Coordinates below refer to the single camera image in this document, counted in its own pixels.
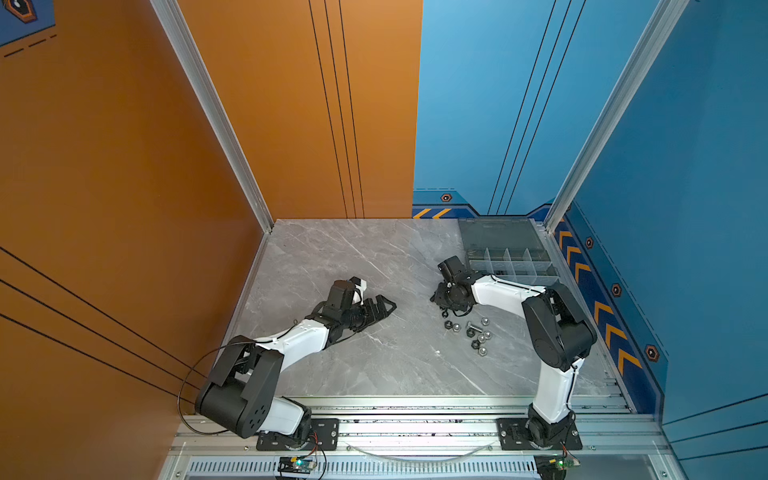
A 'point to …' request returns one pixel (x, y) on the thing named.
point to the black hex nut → (448, 326)
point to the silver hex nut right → (485, 321)
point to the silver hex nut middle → (456, 327)
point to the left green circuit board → (296, 464)
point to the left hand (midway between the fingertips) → (388, 309)
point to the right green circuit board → (554, 467)
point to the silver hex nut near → (482, 351)
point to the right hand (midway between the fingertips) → (437, 301)
